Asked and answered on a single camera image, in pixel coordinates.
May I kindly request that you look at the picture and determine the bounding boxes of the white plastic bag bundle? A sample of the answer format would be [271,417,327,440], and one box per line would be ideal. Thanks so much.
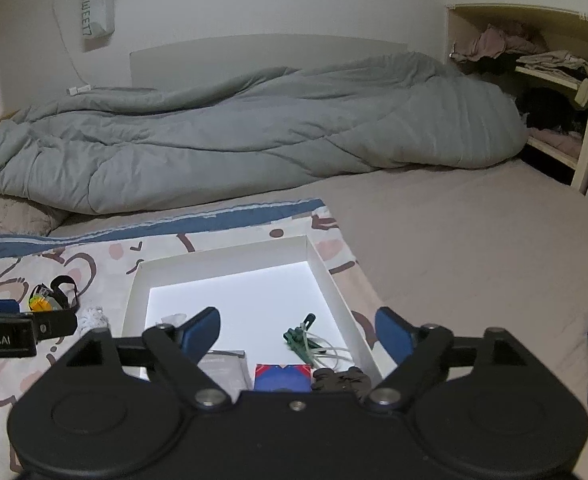
[157,313,187,330]

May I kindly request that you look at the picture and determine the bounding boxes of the grey toilet seat cushion packet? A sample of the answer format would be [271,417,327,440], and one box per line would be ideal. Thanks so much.
[198,350,253,398]

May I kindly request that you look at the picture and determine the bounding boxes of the black claw hair clip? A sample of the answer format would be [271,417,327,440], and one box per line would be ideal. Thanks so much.
[311,366,372,402]

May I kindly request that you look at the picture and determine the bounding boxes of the yellow headlamp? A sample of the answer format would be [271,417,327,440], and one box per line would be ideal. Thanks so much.
[28,275,79,312]

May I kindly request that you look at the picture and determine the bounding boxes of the white shallow cardboard box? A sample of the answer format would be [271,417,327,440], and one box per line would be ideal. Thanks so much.
[121,236,391,382]

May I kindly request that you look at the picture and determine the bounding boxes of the white patterned rolled cloth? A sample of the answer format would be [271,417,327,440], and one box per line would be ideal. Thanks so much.
[77,306,109,338]

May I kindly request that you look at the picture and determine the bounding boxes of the red blue card pack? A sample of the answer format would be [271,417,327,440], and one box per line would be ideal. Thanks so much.
[254,364,312,393]

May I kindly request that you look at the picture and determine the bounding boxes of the cartoon bear print cloth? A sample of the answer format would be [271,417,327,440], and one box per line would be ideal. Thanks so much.
[0,200,390,479]

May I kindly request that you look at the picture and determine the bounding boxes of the beige fleece blanket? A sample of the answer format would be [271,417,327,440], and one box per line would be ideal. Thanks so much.
[0,196,69,236]

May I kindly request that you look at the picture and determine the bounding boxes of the grey duvet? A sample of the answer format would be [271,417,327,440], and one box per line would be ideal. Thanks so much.
[0,52,528,216]

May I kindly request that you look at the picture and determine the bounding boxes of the grey headboard panel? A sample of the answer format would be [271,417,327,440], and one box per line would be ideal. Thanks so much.
[130,34,408,91]

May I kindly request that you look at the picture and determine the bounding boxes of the pink clothes pile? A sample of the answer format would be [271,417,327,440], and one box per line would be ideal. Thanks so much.
[449,22,549,63]

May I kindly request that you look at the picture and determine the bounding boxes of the beige folded clothes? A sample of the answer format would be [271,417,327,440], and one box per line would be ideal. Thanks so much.
[515,50,588,108]

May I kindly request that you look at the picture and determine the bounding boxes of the green small clip cord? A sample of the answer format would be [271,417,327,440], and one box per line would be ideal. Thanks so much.
[282,312,355,369]

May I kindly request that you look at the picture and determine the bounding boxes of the white charging cable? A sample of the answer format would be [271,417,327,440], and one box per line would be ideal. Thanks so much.
[38,0,95,97]

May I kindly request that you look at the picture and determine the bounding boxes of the wall niche shelf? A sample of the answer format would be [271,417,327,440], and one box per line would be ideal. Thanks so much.
[448,3,588,193]

